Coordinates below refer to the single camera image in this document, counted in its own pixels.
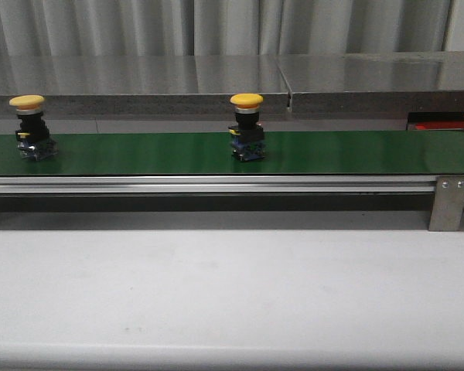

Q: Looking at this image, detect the yellow push button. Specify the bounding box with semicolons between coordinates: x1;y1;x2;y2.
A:
228;93;265;162
9;94;58;161

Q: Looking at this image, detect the grey stone counter slab right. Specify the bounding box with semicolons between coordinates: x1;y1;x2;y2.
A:
278;52;464;131

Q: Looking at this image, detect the grey stone counter slab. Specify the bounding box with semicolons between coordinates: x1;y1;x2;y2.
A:
0;56;290;134
278;52;464;131

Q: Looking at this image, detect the green conveyor belt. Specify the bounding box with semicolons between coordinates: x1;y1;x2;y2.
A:
0;131;464;176

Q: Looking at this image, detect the red plastic tray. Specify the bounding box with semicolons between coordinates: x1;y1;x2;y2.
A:
414;121;464;131

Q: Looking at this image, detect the white pleated curtain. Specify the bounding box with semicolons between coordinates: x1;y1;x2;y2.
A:
0;1;464;56

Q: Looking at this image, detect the steel conveyor support bracket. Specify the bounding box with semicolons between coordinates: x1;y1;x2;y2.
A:
428;175;464;232

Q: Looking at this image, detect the aluminium conveyor frame rail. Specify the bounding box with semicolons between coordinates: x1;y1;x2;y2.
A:
0;175;437;196

